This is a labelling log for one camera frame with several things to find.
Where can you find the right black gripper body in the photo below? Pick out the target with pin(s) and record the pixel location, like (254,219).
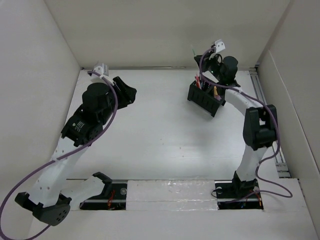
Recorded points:
(210,63)

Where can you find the black pen organizer box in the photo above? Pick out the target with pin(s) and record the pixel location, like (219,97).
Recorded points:
(204,98)

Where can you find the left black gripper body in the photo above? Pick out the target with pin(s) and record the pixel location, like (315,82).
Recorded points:
(123,98)

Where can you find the pink clear pen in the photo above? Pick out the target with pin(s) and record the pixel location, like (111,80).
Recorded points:
(197,78)

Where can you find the purple highlighter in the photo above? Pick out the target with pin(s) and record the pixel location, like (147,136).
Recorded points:
(218,97)

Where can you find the orange highlighter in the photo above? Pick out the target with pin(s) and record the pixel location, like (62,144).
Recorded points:
(215,91)

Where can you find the aluminium side rail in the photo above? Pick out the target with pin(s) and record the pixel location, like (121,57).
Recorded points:
(280,164)

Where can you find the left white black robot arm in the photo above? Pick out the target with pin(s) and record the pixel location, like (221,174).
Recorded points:
(48,201)

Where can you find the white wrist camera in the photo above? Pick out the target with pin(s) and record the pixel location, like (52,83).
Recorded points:
(100,71)
(218,46)

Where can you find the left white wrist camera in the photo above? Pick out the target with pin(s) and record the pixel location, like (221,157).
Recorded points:
(100,71)

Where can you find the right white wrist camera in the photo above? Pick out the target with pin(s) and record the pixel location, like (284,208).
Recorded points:
(218,46)

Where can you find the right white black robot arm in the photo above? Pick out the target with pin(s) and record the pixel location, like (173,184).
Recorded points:
(260,128)

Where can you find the red clear pen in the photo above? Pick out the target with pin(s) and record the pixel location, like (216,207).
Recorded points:
(198,84)

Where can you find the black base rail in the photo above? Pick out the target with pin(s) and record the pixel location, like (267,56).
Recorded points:
(169,196)

